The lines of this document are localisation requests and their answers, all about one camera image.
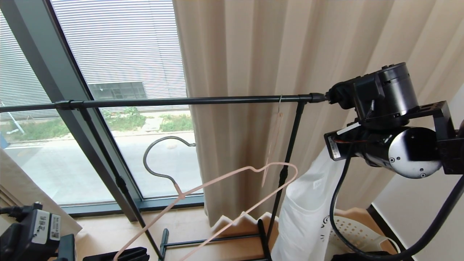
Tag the black clothes rack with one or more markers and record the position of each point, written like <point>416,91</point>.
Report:
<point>217,99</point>

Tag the black garment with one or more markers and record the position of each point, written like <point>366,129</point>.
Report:
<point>362,256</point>

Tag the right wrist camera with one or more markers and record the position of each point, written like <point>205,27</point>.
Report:
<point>359,94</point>

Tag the beige curtain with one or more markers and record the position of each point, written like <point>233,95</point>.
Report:
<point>21,181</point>
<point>253,54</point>

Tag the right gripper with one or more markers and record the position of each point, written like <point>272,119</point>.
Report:
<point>406,152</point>

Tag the window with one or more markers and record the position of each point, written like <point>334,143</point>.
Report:
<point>127,54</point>

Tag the white printed t-shirt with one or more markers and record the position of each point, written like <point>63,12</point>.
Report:
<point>304,217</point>

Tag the pink clothes hanger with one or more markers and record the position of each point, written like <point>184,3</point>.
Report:
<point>280,114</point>
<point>217,180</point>

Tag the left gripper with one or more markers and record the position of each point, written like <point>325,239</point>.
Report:
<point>65,250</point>

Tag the white laundry basket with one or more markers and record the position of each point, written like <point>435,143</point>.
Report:
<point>359,232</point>

